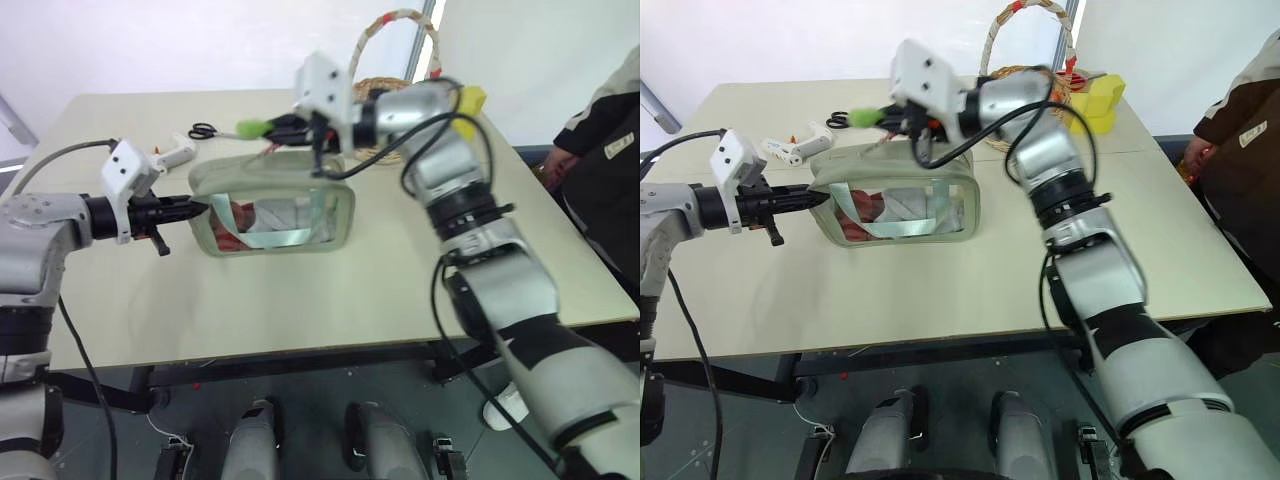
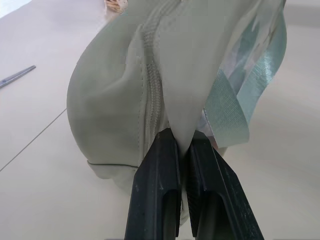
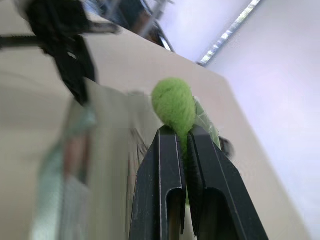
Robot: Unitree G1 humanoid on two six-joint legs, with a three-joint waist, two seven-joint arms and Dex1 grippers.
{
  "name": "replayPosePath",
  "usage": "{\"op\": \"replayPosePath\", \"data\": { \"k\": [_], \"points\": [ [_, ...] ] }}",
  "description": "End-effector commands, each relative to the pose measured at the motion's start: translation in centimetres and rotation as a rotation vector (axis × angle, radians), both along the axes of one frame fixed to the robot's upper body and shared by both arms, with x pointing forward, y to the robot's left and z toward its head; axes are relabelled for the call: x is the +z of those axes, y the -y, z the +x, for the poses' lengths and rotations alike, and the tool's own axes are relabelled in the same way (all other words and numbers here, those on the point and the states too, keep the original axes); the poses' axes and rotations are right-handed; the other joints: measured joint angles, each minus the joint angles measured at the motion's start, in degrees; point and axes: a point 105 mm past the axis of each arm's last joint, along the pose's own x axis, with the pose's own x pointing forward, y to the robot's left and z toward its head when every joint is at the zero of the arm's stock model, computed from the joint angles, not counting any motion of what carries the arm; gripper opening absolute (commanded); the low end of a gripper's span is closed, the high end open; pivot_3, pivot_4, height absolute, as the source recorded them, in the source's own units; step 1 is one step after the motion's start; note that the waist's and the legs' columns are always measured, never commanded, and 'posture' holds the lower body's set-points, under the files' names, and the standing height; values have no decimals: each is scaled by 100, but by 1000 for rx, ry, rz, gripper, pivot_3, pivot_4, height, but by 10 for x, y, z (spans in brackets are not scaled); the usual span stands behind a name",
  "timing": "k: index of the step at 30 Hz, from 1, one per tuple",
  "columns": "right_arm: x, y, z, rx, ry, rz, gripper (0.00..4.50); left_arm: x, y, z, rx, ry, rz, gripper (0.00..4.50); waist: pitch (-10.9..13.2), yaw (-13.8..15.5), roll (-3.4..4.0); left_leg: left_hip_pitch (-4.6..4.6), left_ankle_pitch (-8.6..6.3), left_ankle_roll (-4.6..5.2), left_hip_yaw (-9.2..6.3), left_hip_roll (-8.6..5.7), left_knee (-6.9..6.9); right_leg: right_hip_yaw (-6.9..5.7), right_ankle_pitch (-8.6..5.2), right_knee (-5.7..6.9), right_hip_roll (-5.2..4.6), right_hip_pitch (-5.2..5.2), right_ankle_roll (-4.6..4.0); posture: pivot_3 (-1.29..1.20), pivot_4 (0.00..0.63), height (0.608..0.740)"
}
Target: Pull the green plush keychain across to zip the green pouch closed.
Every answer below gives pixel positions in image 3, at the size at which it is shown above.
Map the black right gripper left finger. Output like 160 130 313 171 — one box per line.
128 128 188 240

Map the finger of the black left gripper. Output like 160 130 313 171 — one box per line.
66 34 99 83
53 51 90 107

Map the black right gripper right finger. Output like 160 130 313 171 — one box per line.
186 124 270 240

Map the green plush keychain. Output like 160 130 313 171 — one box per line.
150 77 196 209

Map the bright ceiling light strip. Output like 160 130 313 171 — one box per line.
196 0 264 66

